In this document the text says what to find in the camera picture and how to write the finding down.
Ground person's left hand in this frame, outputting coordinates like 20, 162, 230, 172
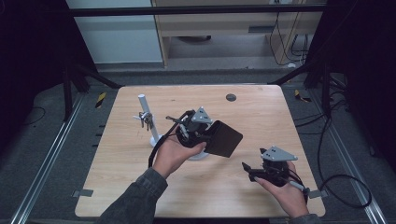
151, 134, 208, 180

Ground black horizontal frame bar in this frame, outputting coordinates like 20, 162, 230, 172
64, 4, 329, 19

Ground light wooden desk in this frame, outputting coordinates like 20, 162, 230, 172
150, 0, 327, 68

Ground black curtain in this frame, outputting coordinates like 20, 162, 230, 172
0, 0, 96, 150
306, 0, 396, 174

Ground aluminium floor rail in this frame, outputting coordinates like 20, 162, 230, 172
307, 89, 389, 224
8, 92, 86, 224

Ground person's right hand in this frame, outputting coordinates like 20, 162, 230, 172
253, 161, 309, 219

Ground black metal frame stand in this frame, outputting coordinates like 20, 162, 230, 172
268, 58, 332, 117
61, 63, 123, 122

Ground white cable plug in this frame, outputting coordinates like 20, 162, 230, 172
289, 180, 311, 193

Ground black looped floor cable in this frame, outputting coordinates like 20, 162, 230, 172
316, 115, 374, 210

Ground grey tape strip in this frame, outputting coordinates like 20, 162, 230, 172
307, 189, 330, 200
71, 188, 94, 199

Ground yellow black striped tape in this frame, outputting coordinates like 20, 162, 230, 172
293, 89, 313, 104
94, 91, 107, 109

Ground white cabinet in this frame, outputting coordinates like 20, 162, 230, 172
64, 0, 164, 65

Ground black square plate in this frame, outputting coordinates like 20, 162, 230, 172
204, 119, 244, 159

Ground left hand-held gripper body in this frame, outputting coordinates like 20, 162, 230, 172
175, 105, 217, 149

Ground white hook stand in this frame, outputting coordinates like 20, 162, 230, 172
133, 93, 210, 162

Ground black cables under desk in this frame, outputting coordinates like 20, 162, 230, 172
268, 11, 313, 67

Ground thin black floor cable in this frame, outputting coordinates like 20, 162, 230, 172
22, 105, 48, 127

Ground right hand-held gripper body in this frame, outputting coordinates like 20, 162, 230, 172
248, 146, 299, 188

